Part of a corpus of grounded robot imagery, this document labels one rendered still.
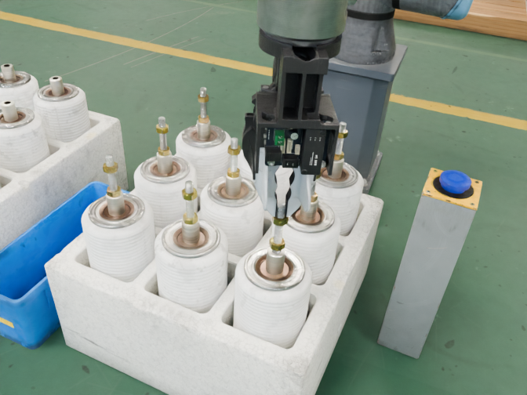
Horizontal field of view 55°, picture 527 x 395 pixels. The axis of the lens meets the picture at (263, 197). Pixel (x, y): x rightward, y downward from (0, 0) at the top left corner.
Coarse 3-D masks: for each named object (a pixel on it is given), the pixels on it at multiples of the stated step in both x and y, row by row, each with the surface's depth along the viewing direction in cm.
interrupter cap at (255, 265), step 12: (252, 252) 64; (264, 252) 64; (288, 252) 64; (252, 264) 62; (264, 264) 63; (288, 264) 63; (300, 264) 63; (252, 276) 61; (264, 276) 61; (276, 276) 61; (288, 276) 61; (300, 276) 61; (264, 288) 59; (276, 288) 59; (288, 288) 59
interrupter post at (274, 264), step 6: (270, 252) 60; (282, 252) 60; (270, 258) 60; (276, 258) 60; (282, 258) 60; (270, 264) 61; (276, 264) 60; (282, 264) 61; (270, 270) 61; (276, 270) 61; (282, 270) 62
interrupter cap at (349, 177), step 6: (324, 168) 81; (348, 168) 81; (324, 174) 80; (342, 174) 80; (348, 174) 80; (354, 174) 80; (318, 180) 78; (324, 180) 78; (330, 180) 78; (336, 180) 79; (342, 180) 78; (348, 180) 78; (354, 180) 78; (324, 186) 77; (330, 186) 77; (336, 186) 77; (342, 186) 77; (348, 186) 77
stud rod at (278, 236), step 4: (280, 208) 56; (284, 208) 56; (280, 212) 56; (284, 212) 57; (276, 216) 57; (280, 216) 57; (284, 216) 57; (276, 228) 58; (280, 228) 58; (276, 232) 58; (280, 232) 58; (276, 236) 59; (280, 236) 59; (276, 240) 59; (280, 240) 59; (276, 252) 60
